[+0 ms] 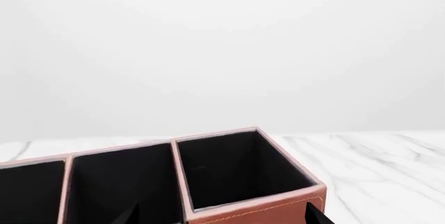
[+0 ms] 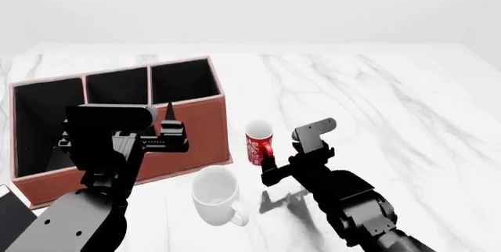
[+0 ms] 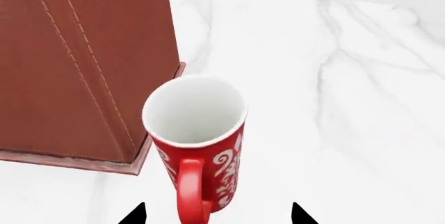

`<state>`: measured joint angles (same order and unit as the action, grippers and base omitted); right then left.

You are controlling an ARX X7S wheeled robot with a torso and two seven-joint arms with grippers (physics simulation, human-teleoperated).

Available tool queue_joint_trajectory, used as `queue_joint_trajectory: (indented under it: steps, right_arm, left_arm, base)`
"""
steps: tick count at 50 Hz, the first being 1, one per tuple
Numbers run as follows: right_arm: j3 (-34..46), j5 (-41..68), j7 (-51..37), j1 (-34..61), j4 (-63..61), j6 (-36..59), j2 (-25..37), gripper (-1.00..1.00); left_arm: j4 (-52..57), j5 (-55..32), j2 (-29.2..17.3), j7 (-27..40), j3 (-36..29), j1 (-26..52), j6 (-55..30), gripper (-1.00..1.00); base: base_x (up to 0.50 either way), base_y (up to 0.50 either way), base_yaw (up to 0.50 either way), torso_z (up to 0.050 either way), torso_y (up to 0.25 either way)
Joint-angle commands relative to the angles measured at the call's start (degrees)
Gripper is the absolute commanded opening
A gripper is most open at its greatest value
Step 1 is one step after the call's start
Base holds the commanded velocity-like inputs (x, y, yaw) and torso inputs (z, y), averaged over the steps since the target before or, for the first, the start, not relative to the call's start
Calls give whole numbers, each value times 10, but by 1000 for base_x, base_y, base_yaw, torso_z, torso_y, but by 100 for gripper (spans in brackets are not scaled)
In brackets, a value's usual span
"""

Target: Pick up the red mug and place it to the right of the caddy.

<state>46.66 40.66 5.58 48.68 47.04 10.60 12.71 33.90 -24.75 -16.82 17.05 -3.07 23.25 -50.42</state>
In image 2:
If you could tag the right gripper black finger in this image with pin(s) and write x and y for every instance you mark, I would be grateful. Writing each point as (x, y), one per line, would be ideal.
(329, 151)
(268, 164)

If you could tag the red patterned mug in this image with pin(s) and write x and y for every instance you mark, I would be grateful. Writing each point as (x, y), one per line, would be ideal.
(255, 143)

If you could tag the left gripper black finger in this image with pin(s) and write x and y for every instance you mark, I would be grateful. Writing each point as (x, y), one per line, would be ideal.
(172, 130)
(64, 139)

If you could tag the dark flat box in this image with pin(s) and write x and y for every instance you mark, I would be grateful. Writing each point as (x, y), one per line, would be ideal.
(13, 214)

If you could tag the white ceramic mug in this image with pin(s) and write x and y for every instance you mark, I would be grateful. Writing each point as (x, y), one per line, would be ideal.
(215, 199)

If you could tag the grey right wrist camera bracket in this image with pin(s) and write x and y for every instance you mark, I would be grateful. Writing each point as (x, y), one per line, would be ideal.
(313, 134)

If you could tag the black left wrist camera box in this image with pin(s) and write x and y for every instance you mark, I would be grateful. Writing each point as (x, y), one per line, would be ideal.
(113, 117)

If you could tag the red-brown leather three-compartment caddy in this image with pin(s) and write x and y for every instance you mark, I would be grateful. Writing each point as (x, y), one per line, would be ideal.
(207, 134)

